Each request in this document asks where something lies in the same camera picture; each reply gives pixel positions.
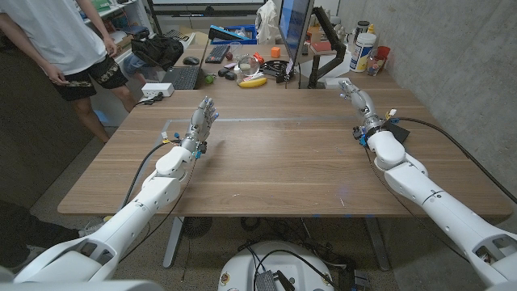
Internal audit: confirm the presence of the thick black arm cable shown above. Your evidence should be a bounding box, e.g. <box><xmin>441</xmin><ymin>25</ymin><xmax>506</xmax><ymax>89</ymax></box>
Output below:
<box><xmin>392</xmin><ymin>116</ymin><xmax>517</xmax><ymax>205</ymax></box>
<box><xmin>120</xmin><ymin>139</ymin><xmax>183</xmax><ymax>211</ymax></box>

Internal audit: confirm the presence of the clear jar with coloured items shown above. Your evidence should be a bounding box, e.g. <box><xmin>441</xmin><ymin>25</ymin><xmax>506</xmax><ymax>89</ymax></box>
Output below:
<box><xmin>366</xmin><ymin>54</ymin><xmax>385</xmax><ymax>77</ymax></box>

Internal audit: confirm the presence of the white plastic bag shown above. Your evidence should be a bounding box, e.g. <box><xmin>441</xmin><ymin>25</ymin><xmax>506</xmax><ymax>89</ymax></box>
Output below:
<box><xmin>255</xmin><ymin>0</ymin><xmax>282</xmax><ymax>45</ymax></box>

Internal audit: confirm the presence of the white shelf unit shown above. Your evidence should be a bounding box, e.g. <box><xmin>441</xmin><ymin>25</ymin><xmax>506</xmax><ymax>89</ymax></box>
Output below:
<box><xmin>86</xmin><ymin>0</ymin><xmax>155</xmax><ymax>56</ymax></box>

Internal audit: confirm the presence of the grey table leg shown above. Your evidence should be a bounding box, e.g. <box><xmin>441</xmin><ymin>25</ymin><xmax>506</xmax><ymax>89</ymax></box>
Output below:
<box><xmin>364</xmin><ymin>217</ymin><xmax>391</xmax><ymax>272</ymax></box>
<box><xmin>162</xmin><ymin>217</ymin><xmax>185</xmax><ymax>269</ymax></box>

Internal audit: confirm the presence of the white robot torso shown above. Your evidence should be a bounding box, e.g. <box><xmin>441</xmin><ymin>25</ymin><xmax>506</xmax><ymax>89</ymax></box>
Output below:
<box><xmin>217</xmin><ymin>241</ymin><xmax>335</xmax><ymax>291</ymax></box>

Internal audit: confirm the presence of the clear glass bowl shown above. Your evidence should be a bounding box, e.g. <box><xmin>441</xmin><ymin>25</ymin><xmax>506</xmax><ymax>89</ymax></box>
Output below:
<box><xmin>237</xmin><ymin>55</ymin><xmax>261</xmax><ymax>78</ymax></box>

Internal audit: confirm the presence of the person in dark trousers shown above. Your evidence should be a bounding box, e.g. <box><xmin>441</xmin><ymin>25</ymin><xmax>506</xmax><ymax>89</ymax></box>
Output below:
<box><xmin>0</xmin><ymin>200</ymin><xmax>107</xmax><ymax>268</ymax></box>

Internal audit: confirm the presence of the blue plastic crate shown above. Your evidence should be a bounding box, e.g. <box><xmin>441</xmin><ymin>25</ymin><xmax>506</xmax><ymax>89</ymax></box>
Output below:
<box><xmin>208</xmin><ymin>23</ymin><xmax>259</xmax><ymax>45</ymax></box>

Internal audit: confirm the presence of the yellow banana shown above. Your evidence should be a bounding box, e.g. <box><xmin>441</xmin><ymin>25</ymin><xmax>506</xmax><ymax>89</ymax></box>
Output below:
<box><xmin>237</xmin><ymin>77</ymin><xmax>268</xmax><ymax>89</ymax></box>

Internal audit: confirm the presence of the black photo album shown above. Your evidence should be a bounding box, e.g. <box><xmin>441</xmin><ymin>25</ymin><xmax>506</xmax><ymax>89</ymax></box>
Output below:
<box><xmin>381</xmin><ymin>120</ymin><xmax>411</xmax><ymax>144</ymax></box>

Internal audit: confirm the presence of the black backpack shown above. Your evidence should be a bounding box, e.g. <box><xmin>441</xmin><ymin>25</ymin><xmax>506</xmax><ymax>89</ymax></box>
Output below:
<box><xmin>131</xmin><ymin>34</ymin><xmax>185</xmax><ymax>72</ymax></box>

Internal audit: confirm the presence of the person in white t-shirt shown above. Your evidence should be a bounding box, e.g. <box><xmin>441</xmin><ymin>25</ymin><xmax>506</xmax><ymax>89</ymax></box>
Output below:
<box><xmin>0</xmin><ymin>0</ymin><xmax>139</xmax><ymax>144</ymax></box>

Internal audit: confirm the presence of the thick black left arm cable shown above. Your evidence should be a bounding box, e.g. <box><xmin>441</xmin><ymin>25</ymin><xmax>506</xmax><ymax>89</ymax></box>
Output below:
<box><xmin>120</xmin><ymin>139</ymin><xmax>183</xmax><ymax>211</ymax></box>

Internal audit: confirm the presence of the white power strip box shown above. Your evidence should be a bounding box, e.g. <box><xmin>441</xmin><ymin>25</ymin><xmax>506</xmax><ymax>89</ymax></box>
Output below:
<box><xmin>141</xmin><ymin>82</ymin><xmax>175</xmax><ymax>99</ymax></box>

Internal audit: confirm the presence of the black keyboard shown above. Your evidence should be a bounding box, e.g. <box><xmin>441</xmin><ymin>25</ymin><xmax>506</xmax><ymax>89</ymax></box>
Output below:
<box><xmin>204</xmin><ymin>44</ymin><xmax>231</xmax><ymax>65</ymax></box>
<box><xmin>161</xmin><ymin>65</ymin><xmax>201</xmax><ymax>91</ymax></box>

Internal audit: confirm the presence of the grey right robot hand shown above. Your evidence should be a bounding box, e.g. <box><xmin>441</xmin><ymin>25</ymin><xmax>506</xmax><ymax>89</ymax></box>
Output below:
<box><xmin>338</xmin><ymin>78</ymin><xmax>385</xmax><ymax>137</ymax></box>

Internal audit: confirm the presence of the white wipes canister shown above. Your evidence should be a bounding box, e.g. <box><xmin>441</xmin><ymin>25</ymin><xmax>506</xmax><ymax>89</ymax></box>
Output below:
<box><xmin>349</xmin><ymin>32</ymin><xmax>377</xmax><ymax>74</ymax></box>

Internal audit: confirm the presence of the round black fan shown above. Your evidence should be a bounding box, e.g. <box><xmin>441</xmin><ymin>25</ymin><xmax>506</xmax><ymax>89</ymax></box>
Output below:
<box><xmin>181</xmin><ymin>217</ymin><xmax>213</xmax><ymax>240</ymax></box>

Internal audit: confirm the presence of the computer monitor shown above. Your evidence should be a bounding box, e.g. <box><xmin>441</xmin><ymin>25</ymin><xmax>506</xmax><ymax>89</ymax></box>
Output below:
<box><xmin>277</xmin><ymin>0</ymin><xmax>315</xmax><ymax>68</ymax></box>

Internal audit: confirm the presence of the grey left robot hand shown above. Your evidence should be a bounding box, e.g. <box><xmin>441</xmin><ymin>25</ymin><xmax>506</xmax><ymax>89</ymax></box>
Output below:
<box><xmin>181</xmin><ymin>95</ymin><xmax>221</xmax><ymax>153</ymax></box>

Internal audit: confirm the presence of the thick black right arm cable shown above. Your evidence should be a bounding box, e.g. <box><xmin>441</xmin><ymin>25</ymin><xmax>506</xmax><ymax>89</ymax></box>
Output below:
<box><xmin>392</xmin><ymin>116</ymin><xmax>517</xmax><ymax>205</ymax></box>

